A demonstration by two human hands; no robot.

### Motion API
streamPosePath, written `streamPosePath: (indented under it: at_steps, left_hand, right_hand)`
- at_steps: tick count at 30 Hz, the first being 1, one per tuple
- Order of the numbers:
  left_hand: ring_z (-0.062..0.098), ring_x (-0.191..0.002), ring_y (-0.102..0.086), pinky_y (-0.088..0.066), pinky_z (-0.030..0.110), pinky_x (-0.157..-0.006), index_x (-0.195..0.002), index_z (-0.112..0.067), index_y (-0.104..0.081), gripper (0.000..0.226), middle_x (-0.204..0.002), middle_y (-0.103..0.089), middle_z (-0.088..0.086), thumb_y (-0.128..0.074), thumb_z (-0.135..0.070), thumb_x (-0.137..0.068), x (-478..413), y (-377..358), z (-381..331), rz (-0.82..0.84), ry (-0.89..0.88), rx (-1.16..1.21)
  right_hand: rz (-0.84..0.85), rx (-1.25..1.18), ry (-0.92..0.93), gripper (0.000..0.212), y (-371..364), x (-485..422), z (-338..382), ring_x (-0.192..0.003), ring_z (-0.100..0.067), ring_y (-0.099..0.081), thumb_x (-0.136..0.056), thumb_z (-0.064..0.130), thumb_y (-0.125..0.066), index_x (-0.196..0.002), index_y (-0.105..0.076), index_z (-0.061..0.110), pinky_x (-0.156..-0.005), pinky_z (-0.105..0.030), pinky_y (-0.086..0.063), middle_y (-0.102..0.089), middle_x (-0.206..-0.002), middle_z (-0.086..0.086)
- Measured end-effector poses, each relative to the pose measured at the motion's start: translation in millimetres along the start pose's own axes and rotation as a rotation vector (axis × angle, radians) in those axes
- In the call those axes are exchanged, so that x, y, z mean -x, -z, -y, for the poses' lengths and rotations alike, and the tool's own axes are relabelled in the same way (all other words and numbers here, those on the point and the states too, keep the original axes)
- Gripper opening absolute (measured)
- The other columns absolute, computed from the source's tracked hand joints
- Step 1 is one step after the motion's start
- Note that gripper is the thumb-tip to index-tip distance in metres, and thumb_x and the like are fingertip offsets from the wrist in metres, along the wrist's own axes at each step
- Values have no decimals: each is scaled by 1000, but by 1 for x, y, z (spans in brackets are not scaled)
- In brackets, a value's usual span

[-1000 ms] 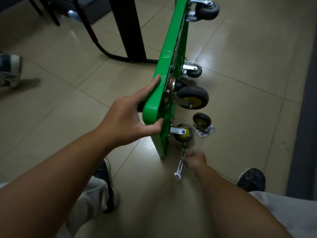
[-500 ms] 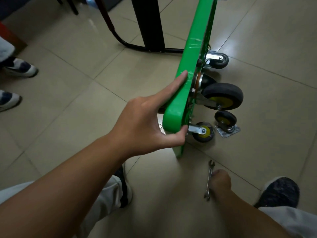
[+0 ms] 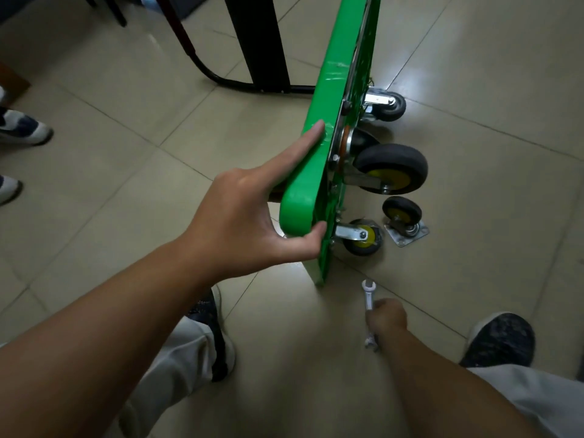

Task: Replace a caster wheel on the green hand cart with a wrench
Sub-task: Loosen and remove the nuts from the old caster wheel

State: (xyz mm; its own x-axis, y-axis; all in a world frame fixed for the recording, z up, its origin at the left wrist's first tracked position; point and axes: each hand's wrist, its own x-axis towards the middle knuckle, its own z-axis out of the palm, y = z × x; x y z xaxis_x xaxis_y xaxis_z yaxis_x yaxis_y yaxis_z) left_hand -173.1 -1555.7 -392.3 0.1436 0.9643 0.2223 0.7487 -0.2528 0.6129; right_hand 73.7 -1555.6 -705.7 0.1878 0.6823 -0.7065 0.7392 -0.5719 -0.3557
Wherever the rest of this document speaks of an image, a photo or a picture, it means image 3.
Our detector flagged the person's right hand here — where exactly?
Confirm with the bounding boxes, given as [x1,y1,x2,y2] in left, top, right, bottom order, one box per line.
[364,298,408,347]

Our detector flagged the person's left hand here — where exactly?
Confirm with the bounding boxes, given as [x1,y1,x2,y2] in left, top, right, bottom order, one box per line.
[175,119,328,284]

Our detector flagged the silver wrench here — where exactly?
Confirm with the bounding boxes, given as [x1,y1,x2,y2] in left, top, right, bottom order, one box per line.
[360,279,380,353]

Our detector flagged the green platform trolley deck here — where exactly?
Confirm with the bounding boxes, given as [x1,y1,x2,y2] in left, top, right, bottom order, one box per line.
[155,0,383,288]

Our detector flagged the grey caster wheel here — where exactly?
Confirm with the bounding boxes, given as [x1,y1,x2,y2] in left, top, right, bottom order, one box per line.
[363,88,407,123]

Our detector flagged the person's left forearm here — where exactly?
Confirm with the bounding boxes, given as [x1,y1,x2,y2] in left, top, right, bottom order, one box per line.
[0,239,215,438]

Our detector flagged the person's right forearm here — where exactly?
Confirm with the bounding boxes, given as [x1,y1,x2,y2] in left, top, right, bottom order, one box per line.
[376,327,548,438]

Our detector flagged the person's dark shoe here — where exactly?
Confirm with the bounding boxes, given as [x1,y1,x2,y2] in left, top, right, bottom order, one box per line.
[458,312,536,370]
[187,285,237,384]

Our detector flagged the person's light trousers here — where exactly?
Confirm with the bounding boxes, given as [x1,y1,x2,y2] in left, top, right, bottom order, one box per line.
[102,316,584,438]

